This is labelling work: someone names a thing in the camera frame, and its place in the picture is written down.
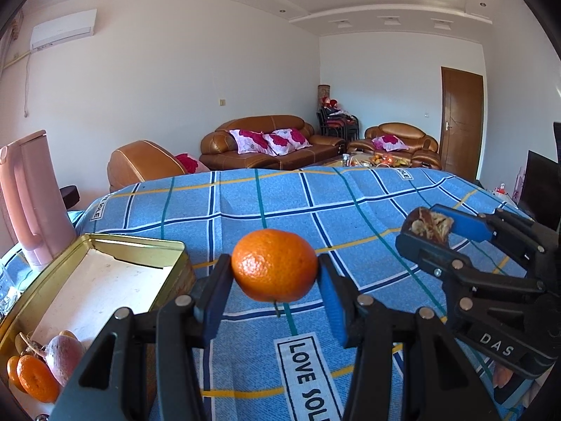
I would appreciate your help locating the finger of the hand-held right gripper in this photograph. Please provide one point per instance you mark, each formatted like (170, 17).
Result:
(471, 226)
(420, 250)

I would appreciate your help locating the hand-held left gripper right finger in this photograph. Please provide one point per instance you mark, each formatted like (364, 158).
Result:
(337, 302)

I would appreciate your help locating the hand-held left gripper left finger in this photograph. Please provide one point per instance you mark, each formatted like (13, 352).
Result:
(217, 298)

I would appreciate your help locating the brown water chestnut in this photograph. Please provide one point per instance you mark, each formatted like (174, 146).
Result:
(427, 226)

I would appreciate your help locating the gold metal tin box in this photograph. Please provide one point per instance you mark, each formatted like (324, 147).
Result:
(131, 250)

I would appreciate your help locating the purple red radish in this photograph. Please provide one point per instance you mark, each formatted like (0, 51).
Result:
(65, 359)

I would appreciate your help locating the person's right hand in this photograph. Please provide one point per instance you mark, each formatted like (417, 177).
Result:
(502, 377)

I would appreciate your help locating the television cabinet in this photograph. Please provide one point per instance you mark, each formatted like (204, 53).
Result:
(499, 195)

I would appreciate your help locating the black television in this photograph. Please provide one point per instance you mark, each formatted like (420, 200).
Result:
(543, 188)

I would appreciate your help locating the blue plaid tablecloth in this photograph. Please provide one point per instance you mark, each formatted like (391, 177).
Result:
(350, 201)

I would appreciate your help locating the brown leather armchair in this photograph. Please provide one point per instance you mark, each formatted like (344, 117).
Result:
(140, 162)
(423, 144)

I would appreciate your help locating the plate of oranges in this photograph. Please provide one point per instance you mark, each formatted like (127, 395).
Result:
(382, 158)

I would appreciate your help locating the brown wooden door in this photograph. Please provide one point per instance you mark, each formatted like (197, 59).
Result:
(461, 123)

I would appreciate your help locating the wooden coffee table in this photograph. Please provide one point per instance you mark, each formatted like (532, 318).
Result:
(357, 162)

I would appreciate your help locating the red floral pillow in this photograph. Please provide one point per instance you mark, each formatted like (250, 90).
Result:
(250, 141)
(193, 163)
(389, 142)
(287, 141)

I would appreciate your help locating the stacked dark chairs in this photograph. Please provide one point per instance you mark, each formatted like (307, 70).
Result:
(339, 130)

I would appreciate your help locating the brown leather three-seat sofa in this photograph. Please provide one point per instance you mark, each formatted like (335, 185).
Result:
(219, 147)

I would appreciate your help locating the pile of clothes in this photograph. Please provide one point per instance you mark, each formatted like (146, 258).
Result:
(342, 116)

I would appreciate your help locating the red plush toy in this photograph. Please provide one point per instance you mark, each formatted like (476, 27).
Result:
(331, 102)

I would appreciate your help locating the dark brown side table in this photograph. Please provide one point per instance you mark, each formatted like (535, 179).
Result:
(70, 196)

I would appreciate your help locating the tall patterned floor vase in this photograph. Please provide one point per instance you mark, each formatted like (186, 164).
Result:
(323, 92)

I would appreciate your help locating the square recessed ceiling light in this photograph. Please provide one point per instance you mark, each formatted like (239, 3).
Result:
(391, 20)
(440, 24)
(342, 23)

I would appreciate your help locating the drinking glass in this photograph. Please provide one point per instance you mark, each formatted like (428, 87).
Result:
(6, 289)

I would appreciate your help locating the pink electric kettle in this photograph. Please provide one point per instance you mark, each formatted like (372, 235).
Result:
(30, 193)

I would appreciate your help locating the air conditioner pipe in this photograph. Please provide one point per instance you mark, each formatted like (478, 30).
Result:
(27, 83)

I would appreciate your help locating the white air conditioner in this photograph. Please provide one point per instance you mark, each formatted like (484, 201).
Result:
(63, 29)

